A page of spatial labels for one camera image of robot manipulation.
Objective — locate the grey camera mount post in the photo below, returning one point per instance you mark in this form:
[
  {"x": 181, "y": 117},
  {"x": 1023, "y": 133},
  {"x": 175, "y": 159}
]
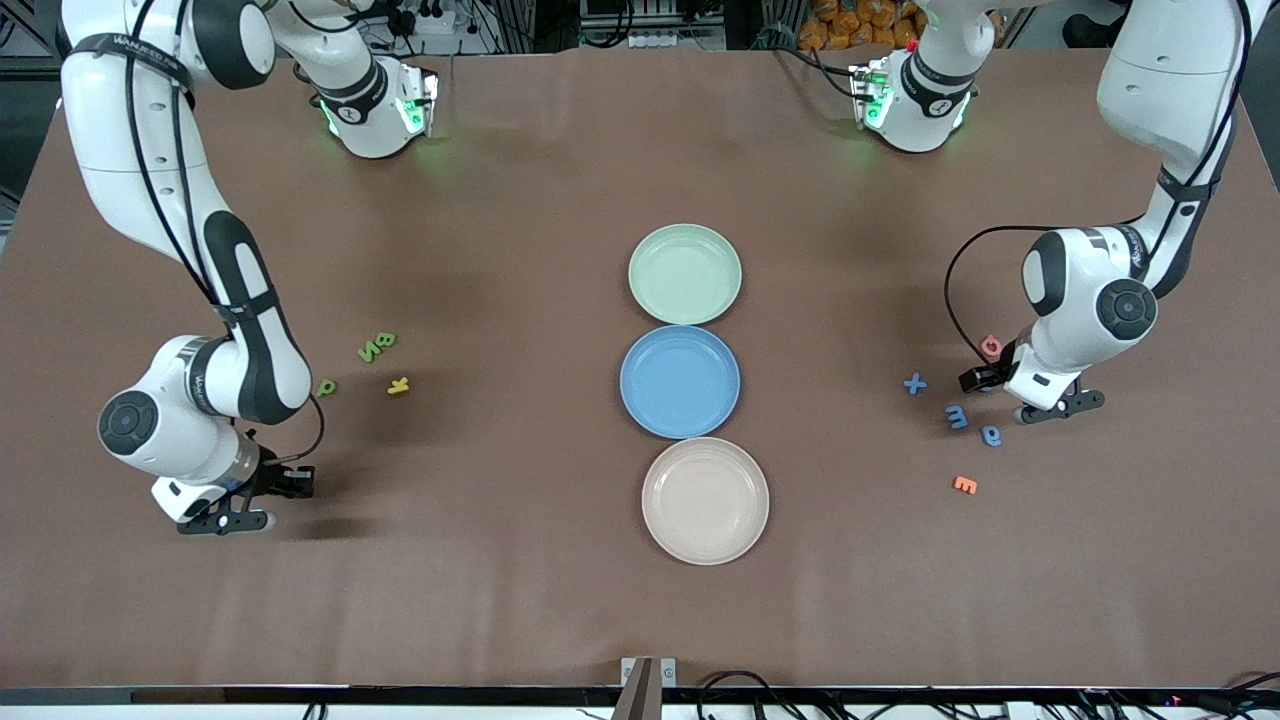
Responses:
[{"x": 648, "y": 690}]

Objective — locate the orange mesh bags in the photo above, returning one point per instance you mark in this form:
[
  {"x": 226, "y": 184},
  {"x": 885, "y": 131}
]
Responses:
[{"x": 830, "y": 25}]

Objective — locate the white power strip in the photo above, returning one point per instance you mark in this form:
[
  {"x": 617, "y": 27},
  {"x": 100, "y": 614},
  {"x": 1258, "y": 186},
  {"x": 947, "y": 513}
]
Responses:
[{"x": 660, "y": 40}]

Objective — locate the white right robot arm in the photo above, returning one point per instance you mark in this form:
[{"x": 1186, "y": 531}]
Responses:
[{"x": 130, "y": 150}]

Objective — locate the light green plate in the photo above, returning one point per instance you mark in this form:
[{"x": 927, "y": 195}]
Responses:
[{"x": 685, "y": 275}]

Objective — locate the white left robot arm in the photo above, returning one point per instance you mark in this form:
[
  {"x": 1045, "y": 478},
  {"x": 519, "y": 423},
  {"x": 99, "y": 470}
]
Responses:
[{"x": 1080, "y": 300}]

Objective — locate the orange foam letter E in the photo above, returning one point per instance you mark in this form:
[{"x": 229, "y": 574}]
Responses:
[{"x": 965, "y": 486}]

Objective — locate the blue plate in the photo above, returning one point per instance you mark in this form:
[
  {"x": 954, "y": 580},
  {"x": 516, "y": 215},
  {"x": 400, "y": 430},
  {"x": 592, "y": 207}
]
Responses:
[{"x": 680, "y": 382}]

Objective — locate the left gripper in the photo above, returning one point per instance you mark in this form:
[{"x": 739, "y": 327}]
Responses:
[{"x": 987, "y": 377}]

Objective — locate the black table edge rail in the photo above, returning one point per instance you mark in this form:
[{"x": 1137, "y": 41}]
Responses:
[{"x": 300, "y": 695}]

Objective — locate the yellow foam letter K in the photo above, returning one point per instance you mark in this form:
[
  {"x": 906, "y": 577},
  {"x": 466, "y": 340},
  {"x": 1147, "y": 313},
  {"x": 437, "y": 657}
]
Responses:
[{"x": 398, "y": 386}]

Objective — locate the green foam letter B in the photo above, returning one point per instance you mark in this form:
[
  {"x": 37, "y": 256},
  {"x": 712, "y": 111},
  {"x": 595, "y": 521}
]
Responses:
[{"x": 385, "y": 340}]

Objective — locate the blue foam letter E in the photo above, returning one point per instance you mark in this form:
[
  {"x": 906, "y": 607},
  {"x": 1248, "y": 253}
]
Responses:
[{"x": 957, "y": 418}]

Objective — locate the pink foam letter Q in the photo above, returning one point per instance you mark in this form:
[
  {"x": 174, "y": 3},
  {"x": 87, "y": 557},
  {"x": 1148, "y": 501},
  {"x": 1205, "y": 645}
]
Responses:
[{"x": 985, "y": 346}]

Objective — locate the blue foam letter x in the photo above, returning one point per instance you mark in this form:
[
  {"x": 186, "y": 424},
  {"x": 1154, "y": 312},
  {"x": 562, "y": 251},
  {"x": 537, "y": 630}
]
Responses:
[{"x": 915, "y": 384}]

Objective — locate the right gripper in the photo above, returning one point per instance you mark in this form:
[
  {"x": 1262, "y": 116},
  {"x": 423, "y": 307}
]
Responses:
[{"x": 273, "y": 477}]

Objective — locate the green foam letter N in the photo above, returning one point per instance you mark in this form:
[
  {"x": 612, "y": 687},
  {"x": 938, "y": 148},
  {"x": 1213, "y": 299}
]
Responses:
[{"x": 369, "y": 352}]

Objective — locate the beige plate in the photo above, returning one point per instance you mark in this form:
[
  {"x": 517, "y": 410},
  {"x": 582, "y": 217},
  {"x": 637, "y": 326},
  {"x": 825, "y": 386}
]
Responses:
[{"x": 705, "y": 500}]

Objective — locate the blue foam letter a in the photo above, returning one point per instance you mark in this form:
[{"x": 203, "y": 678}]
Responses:
[{"x": 997, "y": 436}]

